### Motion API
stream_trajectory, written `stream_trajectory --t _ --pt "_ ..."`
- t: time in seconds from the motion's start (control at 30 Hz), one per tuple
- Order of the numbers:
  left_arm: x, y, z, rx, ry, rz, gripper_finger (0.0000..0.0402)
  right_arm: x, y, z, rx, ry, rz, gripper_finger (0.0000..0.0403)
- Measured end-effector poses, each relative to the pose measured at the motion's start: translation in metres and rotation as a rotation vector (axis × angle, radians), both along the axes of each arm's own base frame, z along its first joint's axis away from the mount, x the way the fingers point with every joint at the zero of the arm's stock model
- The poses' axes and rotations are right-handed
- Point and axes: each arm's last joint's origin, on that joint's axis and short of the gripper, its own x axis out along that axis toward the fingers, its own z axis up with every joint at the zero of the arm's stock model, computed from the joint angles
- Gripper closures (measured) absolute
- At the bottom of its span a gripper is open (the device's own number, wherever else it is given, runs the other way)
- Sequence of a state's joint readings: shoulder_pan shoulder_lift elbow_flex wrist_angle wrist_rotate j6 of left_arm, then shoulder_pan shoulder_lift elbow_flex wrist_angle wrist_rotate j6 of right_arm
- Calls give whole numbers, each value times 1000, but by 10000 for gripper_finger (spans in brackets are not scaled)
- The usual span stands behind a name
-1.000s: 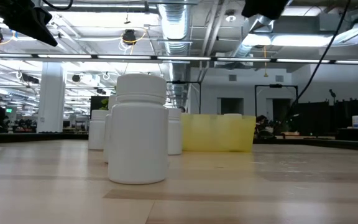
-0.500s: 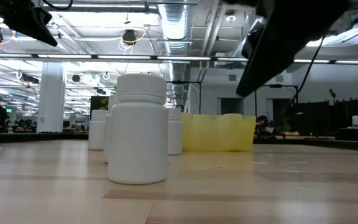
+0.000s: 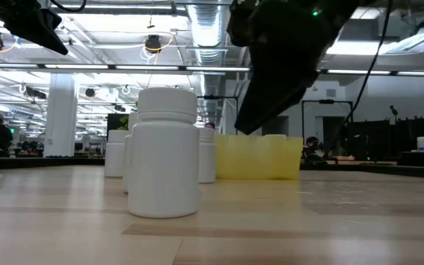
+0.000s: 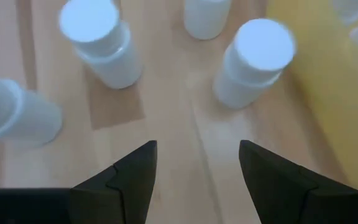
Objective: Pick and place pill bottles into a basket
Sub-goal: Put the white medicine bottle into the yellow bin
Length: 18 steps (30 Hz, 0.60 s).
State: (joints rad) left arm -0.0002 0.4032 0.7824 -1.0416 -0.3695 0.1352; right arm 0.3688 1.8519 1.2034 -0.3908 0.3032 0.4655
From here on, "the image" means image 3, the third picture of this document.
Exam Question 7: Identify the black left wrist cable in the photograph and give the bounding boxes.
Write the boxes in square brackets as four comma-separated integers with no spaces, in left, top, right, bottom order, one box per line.
[49,0,88,10]

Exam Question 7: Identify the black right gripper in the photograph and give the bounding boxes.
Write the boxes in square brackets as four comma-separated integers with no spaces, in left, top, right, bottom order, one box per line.
[229,0,345,135]

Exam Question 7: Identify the black partition panels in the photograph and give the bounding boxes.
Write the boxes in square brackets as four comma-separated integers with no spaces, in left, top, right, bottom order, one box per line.
[344,116,424,152]

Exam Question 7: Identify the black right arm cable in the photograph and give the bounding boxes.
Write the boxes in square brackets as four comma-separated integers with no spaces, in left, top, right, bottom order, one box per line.
[328,0,397,152]

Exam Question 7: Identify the silver round ventilation duct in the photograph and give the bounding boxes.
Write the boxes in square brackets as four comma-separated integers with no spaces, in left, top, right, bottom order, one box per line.
[185,2,232,97]

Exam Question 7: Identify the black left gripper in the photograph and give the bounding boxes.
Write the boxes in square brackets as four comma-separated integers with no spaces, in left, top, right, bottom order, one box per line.
[0,0,69,56]

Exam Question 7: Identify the white pill bottle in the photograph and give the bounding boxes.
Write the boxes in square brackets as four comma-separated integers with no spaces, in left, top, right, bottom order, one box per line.
[121,111,139,194]
[198,127,217,184]
[127,87,201,219]
[104,129,127,178]

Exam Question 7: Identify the black screen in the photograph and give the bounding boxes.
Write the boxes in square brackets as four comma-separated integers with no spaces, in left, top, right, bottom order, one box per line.
[106,113,130,141]

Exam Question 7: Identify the white building column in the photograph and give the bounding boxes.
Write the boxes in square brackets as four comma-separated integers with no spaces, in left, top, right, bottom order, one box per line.
[43,72,80,158]

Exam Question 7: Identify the long ceiling light bar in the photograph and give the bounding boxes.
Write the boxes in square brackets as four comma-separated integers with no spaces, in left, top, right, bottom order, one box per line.
[0,61,424,77]

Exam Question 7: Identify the yellow translucent plastic basket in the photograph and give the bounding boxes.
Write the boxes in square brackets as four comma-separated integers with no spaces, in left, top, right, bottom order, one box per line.
[214,133,304,181]

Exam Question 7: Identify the black metal gantry frame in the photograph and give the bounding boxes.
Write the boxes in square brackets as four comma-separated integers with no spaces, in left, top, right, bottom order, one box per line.
[301,98,354,159]

